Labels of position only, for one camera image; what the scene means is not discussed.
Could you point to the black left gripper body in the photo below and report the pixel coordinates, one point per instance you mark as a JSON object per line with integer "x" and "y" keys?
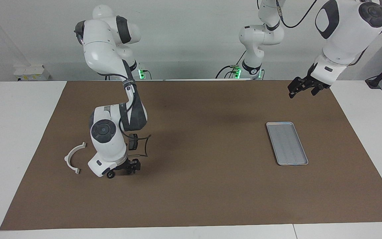
{"x": 318, "y": 85}

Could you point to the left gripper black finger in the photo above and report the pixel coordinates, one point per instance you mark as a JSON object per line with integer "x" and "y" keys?
{"x": 303, "y": 89}
{"x": 295, "y": 86}

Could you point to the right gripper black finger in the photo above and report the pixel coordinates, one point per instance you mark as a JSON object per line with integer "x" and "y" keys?
{"x": 135, "y": 168}
{"x": 135, "y": 162}

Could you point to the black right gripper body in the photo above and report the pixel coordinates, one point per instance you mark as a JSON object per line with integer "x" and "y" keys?
{"x": 124, "y": 166}

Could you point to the small black round part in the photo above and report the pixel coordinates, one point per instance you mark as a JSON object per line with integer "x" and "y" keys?
{"x": 110, "y": 175}

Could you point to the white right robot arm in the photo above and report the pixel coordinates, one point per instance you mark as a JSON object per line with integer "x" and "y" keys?
{"x": 108, "y": 146}

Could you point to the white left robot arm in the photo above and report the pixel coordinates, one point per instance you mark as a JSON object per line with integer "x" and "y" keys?
{"x": 343, "y": 33}

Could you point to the silver metal tray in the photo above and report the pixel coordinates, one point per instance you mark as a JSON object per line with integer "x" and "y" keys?
{"x": 287, "y": 142}

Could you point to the small dark grey brake pad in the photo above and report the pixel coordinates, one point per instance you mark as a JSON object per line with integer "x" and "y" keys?
{"x": 133, "y": 142}

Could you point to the green lit base connector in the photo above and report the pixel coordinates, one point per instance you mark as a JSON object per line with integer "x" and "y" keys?
{"x": 141, "y": 73}
{"x": 238, "y": 70}

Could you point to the brown table mat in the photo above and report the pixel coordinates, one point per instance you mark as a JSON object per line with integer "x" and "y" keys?
{"x": 211, "y": 199}

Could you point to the white adapter box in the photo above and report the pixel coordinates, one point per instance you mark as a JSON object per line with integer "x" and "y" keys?
{"x": 31, "y": 71}

